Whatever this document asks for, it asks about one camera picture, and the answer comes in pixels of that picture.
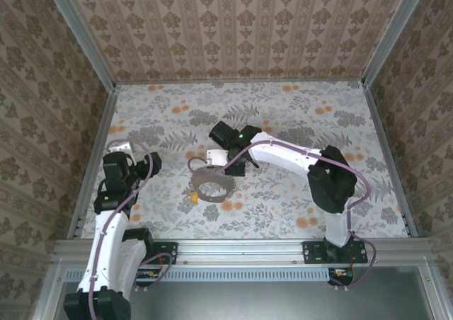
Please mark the yellow capped key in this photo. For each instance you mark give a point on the yellow capped key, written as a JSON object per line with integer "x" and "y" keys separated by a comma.
{"x": 194, "y": 198}

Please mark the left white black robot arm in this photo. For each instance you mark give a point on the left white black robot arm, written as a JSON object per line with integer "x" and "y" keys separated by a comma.
{"x": 113, "y": 256}

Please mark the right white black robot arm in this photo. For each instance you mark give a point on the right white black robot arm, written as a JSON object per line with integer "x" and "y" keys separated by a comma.
{"x": 279, "y": 157}

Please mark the grey metal panel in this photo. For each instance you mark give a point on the grey metal panel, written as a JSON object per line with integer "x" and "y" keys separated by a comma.
{"x": 240, "y": 300}

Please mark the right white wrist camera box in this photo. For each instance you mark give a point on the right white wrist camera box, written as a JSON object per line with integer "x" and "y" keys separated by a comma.
{"x": 217, "y": 156}

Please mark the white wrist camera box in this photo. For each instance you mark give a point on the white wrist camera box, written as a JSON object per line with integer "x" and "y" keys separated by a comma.
{"x": 217, "y": 156}
{"x": 122, "y": 147}

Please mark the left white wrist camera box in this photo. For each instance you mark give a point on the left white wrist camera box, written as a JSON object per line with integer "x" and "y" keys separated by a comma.
{"x": 122, "y": 147}

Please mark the aluminium table side rail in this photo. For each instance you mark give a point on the aluminium table side rail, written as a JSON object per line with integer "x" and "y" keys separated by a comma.
{"x": 384, "y": 139}
{"x": 95, "y": 139}

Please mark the aluminium table back rail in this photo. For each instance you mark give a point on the aluminium table back rail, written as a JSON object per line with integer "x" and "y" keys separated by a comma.
{"x": 240, "y": 80}

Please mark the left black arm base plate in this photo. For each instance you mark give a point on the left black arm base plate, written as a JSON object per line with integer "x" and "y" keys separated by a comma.
{"x": 168, "y": 252}

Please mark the aluminium mounting rail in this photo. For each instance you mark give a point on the aluminium mounting rail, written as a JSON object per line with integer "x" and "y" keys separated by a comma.
{"x": 240, "y": 252}

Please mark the aluminium upright frame post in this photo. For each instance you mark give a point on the aluminium upright frame post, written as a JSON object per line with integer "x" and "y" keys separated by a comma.
{"x": 82, "y": 37}
{"x": 393, "y": 33}

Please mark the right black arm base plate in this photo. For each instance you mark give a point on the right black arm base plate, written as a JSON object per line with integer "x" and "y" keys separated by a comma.
{"x": 315, "y": 252}

